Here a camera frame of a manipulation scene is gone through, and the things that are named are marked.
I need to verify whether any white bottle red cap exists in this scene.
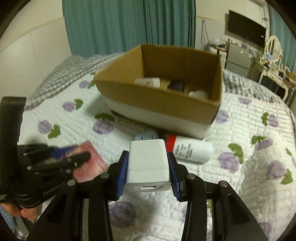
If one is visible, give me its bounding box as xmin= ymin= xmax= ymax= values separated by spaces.
xmin=166 ymin=134 xmax=214 ymax=163

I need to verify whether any white round bottle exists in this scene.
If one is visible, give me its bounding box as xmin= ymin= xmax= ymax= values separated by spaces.
xmin=189 ymin=90 xmax=208 ymax=99

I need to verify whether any person's left hand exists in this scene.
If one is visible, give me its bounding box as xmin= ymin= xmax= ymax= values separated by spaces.
xmin=1 ymin=202 xmax=42 ymax=221

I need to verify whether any grey checked bed sheet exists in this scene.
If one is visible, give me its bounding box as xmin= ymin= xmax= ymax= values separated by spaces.
xmin=25 ymin=53 xmax=284 ymax=111

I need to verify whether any white charger cube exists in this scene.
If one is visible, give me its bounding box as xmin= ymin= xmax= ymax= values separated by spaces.
xmin=134 ymin=77 xmax=160 ymax=88

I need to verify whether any white dressing table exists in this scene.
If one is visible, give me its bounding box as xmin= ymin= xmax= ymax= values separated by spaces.
xmin=248 ymin=58 xmax=295 ymax=106

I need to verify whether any teal curtain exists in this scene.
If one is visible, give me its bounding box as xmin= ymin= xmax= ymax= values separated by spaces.
xmin=62 ymin=1 xmax=196 ymax=57
xmin=268 ymin=5 xmax=296 ymax=73

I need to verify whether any floral white quilt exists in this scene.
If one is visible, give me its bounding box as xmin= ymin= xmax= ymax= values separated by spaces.
xmin=20 ymin=72 xmax=295 ymax=240

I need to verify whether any black power adapter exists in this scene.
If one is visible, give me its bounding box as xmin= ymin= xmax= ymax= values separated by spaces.
xmin=167 ymin=79 xmax=185 ymax=92

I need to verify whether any brown cardboard box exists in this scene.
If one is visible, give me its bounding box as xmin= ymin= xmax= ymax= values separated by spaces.
xmin=94 ymin=44 xmax=222 ymax=139

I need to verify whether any black wall television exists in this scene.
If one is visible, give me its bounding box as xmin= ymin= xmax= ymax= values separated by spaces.
xmin=228 ymin=10 xmax=266 ymax=48

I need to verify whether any silver mini fridge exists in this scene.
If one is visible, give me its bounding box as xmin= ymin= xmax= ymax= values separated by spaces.
xmin=226 ymin=44 xmax=251 ymax=71

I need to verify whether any white rectangular charger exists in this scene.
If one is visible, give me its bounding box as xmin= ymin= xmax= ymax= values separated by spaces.
xmin=125 ymin=139 xmax=171 ymax=192

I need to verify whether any oval white vanity mirror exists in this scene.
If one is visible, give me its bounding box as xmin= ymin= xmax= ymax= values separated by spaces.
xmin=265 ymin=35 xmax=282 ymax=63

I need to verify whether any teal curtain right side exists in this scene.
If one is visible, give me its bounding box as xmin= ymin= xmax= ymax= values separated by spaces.
xmin=268 ymin=5 xmax=296 ymax=73

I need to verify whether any red booklet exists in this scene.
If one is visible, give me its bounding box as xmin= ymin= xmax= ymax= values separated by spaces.
xmin=61 ymin=141 xmax=108 ymax=183

